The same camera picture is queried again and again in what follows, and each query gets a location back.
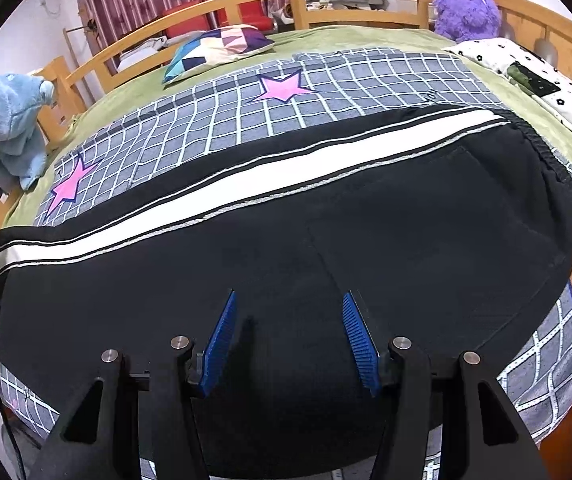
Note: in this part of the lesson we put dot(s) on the grey checked blanket with stars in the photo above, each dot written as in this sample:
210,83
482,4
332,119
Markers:
365,95

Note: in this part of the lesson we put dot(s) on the dark green cloth item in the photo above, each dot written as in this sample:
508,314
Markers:
530,80

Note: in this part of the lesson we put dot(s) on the pile of clutter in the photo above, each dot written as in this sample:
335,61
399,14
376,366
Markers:
345,2

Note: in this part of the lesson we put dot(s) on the wooden bed frame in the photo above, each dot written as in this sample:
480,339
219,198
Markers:
116,47

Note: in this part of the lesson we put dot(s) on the light blue fleece towel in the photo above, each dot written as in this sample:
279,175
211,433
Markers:
6,115

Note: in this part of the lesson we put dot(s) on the white cushion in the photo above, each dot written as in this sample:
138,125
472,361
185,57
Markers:
138,55

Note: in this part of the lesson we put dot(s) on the red chair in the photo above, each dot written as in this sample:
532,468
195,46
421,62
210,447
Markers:
241,2
183,17

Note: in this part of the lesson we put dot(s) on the black pants with white stripe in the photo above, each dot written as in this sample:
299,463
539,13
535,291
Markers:
316,240

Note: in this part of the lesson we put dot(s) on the wooden coat rack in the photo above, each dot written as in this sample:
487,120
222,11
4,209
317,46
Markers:
73,47

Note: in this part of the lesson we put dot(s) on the colourful geometric pillow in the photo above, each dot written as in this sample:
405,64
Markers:
216,50

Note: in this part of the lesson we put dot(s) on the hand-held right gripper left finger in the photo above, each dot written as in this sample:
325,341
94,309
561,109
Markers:
221,340

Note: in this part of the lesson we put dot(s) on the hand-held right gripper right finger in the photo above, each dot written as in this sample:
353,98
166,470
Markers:
360,345

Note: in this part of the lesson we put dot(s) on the purple plush toy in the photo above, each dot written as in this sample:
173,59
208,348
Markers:
465,10

